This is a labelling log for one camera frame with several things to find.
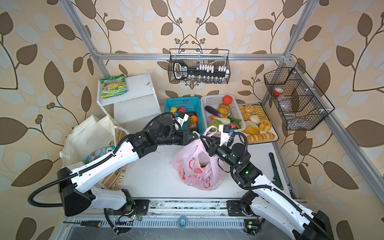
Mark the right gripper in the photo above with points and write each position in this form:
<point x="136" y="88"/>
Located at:
<point x="211" y="149"/>

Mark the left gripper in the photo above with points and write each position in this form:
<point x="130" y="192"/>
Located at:
<point x="184" y="139"/>

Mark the pink plastic grocery bag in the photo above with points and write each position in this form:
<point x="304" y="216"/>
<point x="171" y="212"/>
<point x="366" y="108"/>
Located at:
<point x="196" y="168"/>

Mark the teal plastic fruit basket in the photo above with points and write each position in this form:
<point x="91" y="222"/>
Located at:
<point x="192" y="104"/>

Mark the cream canvas tote bag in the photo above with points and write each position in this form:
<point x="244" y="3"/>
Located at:
<point x="91" y="135"/>

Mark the teal red snack bag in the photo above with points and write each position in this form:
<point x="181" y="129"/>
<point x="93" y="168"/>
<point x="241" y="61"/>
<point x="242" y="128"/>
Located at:
<point x="99" y="153"/>

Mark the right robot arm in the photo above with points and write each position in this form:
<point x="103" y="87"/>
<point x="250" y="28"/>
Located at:
<point x="269" y="202"/>

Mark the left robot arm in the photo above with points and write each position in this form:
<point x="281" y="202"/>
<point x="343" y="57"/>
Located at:
<point x="77" y="187"/>

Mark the green cabbage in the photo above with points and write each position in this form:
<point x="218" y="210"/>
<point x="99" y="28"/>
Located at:
<point x="216" y="122"/>

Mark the orange fruit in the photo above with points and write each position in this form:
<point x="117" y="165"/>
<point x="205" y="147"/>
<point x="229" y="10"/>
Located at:
<point x="194" y="119"/>

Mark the purple eggplant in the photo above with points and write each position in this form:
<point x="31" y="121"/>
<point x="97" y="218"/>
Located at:
<point x="213" y="111"/>

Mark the white plastic vegetable basket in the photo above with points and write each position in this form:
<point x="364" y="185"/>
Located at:
<point x="222" y="106"/>

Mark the white two-tier shelf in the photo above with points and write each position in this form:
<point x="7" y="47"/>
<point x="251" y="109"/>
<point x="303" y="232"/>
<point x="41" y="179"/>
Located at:
<point x="140" y="101"/>

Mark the red tomato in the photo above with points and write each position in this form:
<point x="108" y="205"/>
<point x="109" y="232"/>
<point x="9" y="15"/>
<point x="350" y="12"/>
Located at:
<point x="227" y="100"/>

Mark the bread tray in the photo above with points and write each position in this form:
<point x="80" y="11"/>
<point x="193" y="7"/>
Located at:
<point x="258" y="128"/>

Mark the green snack bag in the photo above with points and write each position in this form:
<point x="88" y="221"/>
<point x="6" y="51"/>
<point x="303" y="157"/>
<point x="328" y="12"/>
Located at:
<point x="113" y="86"/>

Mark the black yellow screwdriver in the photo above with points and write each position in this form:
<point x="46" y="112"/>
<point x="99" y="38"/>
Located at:
<point x="87" y="224"/>

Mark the black wire basket with bottles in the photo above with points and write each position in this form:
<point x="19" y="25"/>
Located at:
<point x="199" y="66"/>

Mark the black wire wall basket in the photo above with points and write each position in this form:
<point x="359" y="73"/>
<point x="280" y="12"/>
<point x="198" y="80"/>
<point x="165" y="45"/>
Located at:
<point x="300" y="101"/>

